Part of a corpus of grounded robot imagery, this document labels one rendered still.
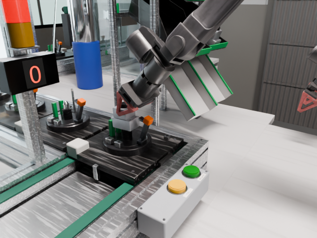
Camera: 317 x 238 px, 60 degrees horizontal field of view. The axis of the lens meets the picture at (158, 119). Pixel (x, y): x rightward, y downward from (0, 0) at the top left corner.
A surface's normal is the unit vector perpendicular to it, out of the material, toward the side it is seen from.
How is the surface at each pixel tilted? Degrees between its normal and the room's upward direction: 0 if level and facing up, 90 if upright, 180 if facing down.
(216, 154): 0
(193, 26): 73
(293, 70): 90
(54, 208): 0
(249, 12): 90
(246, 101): 90
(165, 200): 0
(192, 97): 45
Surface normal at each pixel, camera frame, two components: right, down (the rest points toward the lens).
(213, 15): -0.27, 0.07
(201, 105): 0.51, -0.45
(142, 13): -0.69, 0.29
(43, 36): 0.81, 0.23
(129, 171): 0.00, -0.92
